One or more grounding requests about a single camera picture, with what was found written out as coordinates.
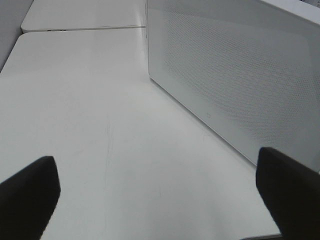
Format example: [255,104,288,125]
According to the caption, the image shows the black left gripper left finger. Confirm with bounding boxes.
[0,156,61,240]

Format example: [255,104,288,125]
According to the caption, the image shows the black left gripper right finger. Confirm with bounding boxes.
[255,147,320,240]

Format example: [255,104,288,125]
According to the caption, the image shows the white microwave oven body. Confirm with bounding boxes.
[262,0,320,25]

